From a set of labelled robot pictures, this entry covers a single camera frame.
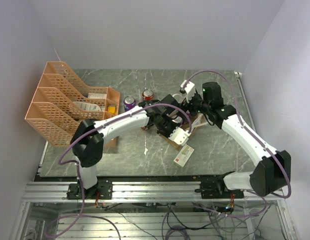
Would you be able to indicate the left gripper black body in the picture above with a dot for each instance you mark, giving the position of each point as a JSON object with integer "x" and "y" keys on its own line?
{"x": 167, "y": 126}

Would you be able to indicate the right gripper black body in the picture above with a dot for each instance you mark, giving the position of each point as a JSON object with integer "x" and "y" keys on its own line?
{"x": 196, "y": 104}

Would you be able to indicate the red cola can back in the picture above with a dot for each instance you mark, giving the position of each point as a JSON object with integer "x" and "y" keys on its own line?
{"x": 147, "y": 95}

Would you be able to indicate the purple Fanta can front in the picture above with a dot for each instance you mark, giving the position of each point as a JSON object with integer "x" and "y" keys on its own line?
{"x": 177, "y": 119}

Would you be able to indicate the purple fanta can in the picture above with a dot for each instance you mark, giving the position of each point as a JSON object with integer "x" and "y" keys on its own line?
{"x": 129, "y": 103}
{"x": 177, "y": 119}

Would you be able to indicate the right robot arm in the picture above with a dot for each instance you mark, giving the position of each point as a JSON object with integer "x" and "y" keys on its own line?
{"x": 272, "y": 167}

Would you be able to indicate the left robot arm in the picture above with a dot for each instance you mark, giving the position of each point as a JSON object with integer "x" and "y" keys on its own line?
{"x": 87, "y": 144}

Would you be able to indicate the small white cardboard box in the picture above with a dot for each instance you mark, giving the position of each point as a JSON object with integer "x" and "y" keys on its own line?
{"x": 183, "y": 156}

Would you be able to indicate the purple Fanta can left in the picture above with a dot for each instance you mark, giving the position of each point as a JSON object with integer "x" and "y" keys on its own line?
{"x": 129, "y": 103}

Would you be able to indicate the yellow item in organizer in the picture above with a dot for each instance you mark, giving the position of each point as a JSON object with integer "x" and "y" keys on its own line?
{"x": 112, "y": 109}

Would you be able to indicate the white papers in organizer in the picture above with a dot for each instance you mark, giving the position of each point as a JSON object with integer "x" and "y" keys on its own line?
{"x": 92, "y": 107}

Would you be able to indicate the orange plastic desk organizer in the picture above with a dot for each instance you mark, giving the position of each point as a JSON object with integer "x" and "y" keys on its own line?
{"x": 52, "y": 112}

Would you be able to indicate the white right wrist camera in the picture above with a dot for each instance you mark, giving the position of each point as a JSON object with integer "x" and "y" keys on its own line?
{"x": 188, "y": 90}

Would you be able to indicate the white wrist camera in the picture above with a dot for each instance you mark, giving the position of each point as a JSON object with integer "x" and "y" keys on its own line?
{"x": 179, "y": 136}
{"x": 188, "y": 90}

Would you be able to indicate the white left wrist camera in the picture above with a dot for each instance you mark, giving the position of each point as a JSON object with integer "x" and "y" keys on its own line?
{"x": 179, "y": 136}

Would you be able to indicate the aluminium corner rail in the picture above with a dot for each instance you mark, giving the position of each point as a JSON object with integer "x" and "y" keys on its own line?
{"x": 238, "y": 76}

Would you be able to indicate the aluminium mounting rail frame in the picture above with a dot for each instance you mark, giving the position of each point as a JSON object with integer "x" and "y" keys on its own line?
{"x": 148, "y": 208}

